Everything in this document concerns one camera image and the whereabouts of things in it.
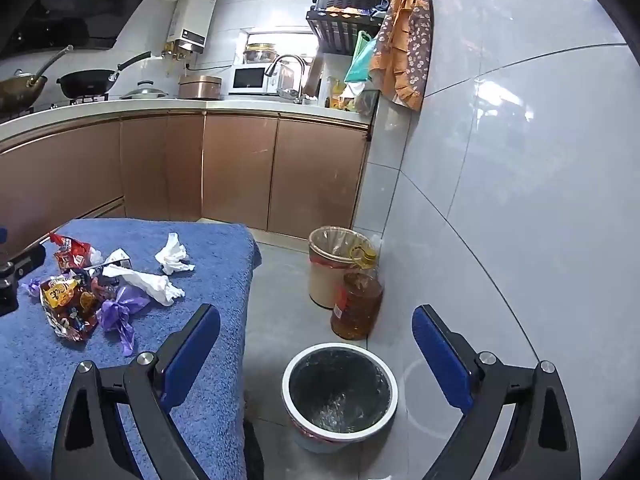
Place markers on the white water heater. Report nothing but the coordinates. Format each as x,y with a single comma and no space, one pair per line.
192,22

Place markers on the white bin with black liner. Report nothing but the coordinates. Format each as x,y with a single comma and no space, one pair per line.
340,390

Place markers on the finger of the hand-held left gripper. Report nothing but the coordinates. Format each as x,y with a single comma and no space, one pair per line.
7,300
25,260

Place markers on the crumpled white tissue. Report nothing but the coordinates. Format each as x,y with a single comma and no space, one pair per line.
172,256

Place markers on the small white carton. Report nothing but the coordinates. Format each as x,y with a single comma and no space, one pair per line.
117,259

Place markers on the steel wok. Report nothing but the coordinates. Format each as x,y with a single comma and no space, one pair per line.
20,92

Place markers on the yellow bottle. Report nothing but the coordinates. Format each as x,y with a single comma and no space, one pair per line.
337,92

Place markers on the orange snack packet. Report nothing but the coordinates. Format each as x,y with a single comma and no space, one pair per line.
62,300

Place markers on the green plastic bag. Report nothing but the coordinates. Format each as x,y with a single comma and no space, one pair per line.
360,62

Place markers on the long white tissue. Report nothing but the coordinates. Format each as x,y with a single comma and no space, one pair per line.
145,282

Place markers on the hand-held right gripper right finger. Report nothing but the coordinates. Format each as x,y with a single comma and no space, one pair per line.
442,360

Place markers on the glass pot lid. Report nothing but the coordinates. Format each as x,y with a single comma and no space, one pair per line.
144,92

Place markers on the blue towel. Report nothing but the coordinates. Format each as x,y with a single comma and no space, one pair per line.
210,270

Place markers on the white kitchen countertop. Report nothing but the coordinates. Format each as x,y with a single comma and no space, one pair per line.
175,106

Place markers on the purple plastic bag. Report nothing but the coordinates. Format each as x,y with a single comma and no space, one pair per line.
117,310

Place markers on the steel pot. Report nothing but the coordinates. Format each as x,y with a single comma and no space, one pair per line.
260,52

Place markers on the brown rice cooker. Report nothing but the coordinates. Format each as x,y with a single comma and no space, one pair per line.
200,87

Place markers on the brown kitchen base cabinet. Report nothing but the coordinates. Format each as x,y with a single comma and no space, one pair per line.
235,170

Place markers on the black wall rack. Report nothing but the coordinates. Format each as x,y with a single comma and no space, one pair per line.
345,10

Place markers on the black range hood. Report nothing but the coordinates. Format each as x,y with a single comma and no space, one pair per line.
75,10

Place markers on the white microwave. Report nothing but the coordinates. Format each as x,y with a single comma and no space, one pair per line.
252,80

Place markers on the red snack wrapper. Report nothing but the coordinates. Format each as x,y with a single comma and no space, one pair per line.
70,256

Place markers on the orange floral apron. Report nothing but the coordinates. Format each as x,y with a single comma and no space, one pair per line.
405,40

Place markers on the beige bin with clear liner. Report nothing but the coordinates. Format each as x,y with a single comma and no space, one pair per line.
325,280

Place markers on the large cooking oil bottle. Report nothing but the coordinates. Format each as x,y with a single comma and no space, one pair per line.
357,310

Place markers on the black frying pan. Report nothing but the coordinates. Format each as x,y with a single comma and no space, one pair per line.
82,85

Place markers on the gas stove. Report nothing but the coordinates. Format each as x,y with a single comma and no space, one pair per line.
55,105

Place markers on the steel kitchen faucet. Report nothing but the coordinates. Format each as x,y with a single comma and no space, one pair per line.
286,58

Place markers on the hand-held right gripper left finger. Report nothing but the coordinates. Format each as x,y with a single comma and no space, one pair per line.
192,355

